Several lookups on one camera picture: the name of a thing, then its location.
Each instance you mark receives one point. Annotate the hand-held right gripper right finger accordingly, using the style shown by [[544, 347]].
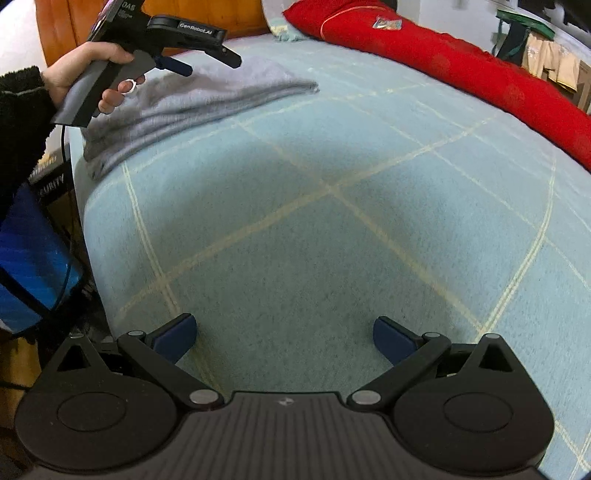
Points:
[[392, 341]]

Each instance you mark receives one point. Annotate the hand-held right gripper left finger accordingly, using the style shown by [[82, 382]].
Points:
[[178, 337]]

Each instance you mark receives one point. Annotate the grey pillow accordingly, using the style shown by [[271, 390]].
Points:
[[279, 23]]

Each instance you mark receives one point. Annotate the wooden headboard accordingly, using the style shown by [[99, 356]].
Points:
[[60, 32]]

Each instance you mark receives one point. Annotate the light blue checked bed blanket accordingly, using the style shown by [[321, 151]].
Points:
[[323, 207]]

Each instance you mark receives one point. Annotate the red quilt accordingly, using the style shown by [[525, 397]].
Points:
[[438, 55]]

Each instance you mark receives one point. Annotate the black cardboard box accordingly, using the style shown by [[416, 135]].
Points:
[[51, 177]]

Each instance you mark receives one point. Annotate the green clothes rack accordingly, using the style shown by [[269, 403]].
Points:
[[517, 32]]

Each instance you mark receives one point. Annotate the blue striped bag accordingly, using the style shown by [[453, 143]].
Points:
[[32, 267]]

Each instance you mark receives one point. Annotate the grey pants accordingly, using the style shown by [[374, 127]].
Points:
[[194, 92]]

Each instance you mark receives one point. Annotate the person's left hand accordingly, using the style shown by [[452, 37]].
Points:
[[71, 69]]

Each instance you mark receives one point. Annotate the person's left forearm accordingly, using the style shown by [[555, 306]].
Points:
[[21, 124]]

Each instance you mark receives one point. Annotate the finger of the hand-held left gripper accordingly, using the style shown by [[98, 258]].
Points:
[[228, 57], [178, 66]]

